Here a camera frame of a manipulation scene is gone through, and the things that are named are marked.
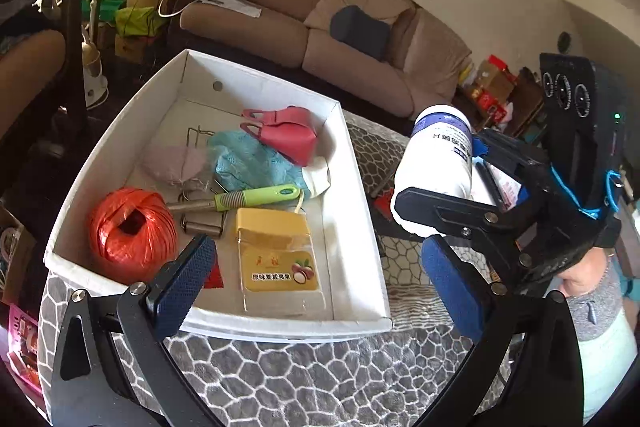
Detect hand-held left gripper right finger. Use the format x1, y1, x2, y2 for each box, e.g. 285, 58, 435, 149
412, 236, 586, 427

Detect green box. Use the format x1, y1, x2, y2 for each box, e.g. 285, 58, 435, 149
87, 0, 126, 22

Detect metal wire loop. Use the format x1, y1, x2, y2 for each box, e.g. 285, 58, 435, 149
177, 187, 217, 204

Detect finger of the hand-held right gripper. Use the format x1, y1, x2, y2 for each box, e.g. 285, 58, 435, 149
393, 187, 538, 293
471, 129, 551, 188

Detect small red paper piece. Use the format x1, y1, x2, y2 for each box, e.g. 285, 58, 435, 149
202, 264, 224, 290

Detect pink magazine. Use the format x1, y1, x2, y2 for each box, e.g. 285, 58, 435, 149
5, 304, 43, 395

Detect white floor appliance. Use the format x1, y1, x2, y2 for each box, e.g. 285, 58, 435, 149
81, 32, 109, 110

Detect red twine ball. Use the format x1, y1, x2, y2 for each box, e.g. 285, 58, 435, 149
89, 188, 179, 285

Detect red gift box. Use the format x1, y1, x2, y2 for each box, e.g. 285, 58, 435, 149
487, 55, 518, 82

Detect red and white packet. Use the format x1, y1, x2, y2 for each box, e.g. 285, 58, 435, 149
472, 162, 526, 212

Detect dark wooden cabinet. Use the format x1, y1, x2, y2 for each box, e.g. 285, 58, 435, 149
452, 67, 546, 142

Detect brown armchair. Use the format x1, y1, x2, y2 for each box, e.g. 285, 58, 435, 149
0, 0, 86, 168

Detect metal cylinder roller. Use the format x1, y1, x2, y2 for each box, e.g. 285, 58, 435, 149
180, 214, 224, 238

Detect clear jar with yellow lid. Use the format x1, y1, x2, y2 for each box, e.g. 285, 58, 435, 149
235, 207, 328, 314

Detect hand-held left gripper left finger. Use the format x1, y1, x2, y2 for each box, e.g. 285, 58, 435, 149
50, 234, 221, 427

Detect brown fabric sofa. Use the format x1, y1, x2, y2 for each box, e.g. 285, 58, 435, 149
179, 0, 473, 120

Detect person's grey shirt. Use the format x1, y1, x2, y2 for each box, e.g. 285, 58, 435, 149
565, 257, 626, 343

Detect thin metal wire hook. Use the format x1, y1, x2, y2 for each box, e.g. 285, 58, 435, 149
186, 125, 221, 148

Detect blue cable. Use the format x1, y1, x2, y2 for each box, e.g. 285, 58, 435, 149
550, 164, 626, 219

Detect grey cobblestone patterned cloth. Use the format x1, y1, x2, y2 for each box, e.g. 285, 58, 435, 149
37, 109, 521, 427

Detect open cardboard box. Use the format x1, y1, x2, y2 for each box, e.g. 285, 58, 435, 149
0, 207, 36, 303

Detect white papers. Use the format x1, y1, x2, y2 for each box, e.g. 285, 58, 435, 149
201, 0, 263, 18

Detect pile of clothes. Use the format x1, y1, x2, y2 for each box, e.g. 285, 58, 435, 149
0, 0, 51, 52

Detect person's pale green pants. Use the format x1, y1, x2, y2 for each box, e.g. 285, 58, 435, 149
577, 307, 640, 423

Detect pink mini handbag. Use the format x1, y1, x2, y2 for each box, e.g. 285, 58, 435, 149
240, 106, 319, 166

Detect person's right hand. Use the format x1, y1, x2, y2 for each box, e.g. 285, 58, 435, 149
559, 249, 613, 298

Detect dark blue cushion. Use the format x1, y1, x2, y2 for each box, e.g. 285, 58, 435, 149
330, 5, 392, 60

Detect red patterned packet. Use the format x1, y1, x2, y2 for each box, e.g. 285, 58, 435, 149
375, 189, 401, 220

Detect teal knitted bath mitt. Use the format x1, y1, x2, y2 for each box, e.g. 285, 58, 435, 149
207, 129, 332, 198

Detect yellow-green plastic bag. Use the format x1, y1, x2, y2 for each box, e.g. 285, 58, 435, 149
115, 6, 166, 38

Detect white cardboard box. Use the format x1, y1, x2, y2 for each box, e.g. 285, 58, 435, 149
44, 48, 393, 342

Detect brown cardboard carton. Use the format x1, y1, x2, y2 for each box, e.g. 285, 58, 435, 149
472, 61, 513, 105

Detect white plastic bottle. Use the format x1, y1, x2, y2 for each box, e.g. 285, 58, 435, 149
413, 105, 475, 228

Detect green handled metal tool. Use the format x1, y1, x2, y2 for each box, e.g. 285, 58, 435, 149
166, 184, 302, 212

